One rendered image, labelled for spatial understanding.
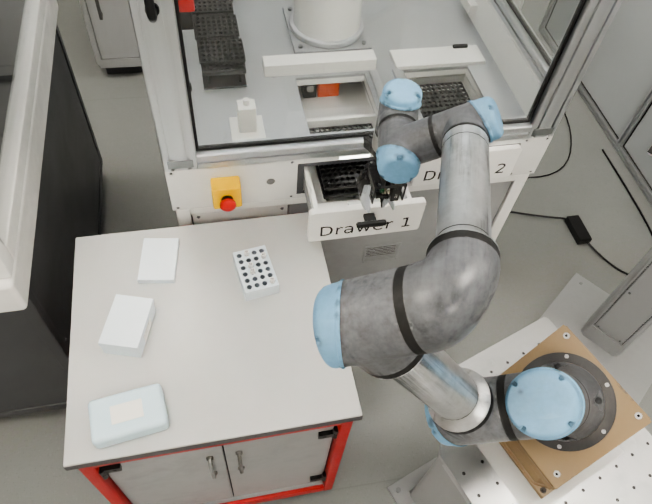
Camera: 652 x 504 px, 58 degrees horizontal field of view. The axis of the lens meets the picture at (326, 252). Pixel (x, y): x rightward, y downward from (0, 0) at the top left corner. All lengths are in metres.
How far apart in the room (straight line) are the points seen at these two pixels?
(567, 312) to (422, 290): 1.85
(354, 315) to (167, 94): 0.74
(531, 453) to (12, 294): 1.13
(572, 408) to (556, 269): 1.66
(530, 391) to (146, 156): 2.19
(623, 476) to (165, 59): 1.28
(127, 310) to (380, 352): 0.79
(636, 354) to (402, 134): 1.72
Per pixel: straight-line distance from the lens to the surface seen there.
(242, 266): 1.45
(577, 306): 2.57
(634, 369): 2.53
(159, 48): 1.24
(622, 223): 3.01
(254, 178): 1.50
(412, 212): 1.47
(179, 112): 1.35
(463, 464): 1.34
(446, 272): 0.72
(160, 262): 1.51
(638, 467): 1.50
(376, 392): 2.19
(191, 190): 1.52
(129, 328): 1.38
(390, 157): 1.02
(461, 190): 0.85
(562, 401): 1.06
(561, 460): 1.30
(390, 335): 0.73
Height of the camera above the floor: 2.00
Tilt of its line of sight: 54 degrees down
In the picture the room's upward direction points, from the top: 7 degrees clockwise
